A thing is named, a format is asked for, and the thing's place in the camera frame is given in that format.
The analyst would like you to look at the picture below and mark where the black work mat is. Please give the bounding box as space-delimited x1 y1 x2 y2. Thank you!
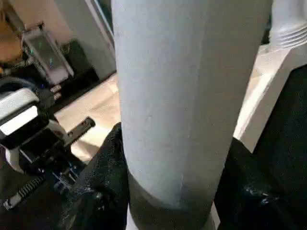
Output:
0 65 307 230

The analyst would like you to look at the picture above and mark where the white plastic table top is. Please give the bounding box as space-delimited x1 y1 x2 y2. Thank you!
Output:
54 41 307 161

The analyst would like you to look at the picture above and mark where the grey electronic device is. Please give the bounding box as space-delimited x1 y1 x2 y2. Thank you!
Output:
20 23 76 86

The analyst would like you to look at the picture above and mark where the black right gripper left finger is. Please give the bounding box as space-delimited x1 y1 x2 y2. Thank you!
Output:
58 122 131 230

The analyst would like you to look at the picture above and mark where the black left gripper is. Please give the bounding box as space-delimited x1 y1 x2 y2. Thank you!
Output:
10 89 96 192

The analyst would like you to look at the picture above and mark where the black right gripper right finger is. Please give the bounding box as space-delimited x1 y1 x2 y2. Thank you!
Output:
213 137 307 230

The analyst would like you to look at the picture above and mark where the white plastic table leg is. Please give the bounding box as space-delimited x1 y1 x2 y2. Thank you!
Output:
111 0 274 230
268 0 307 51

